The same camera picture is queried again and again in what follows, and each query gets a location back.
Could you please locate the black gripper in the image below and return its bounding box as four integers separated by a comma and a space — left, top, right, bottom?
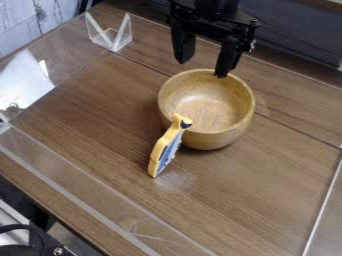
169, 0, 259, 78

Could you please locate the brown wooden bowl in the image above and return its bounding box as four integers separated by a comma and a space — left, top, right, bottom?
158, 69, 257, 150

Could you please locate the clear acrylic stand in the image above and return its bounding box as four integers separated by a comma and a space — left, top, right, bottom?
84, 13, 133, 52

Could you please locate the black metal bracket with screw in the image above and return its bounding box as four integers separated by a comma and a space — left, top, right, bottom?
28, 231, 78, 256

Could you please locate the black cable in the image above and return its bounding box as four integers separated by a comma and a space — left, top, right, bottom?
0, 223, 47, 256

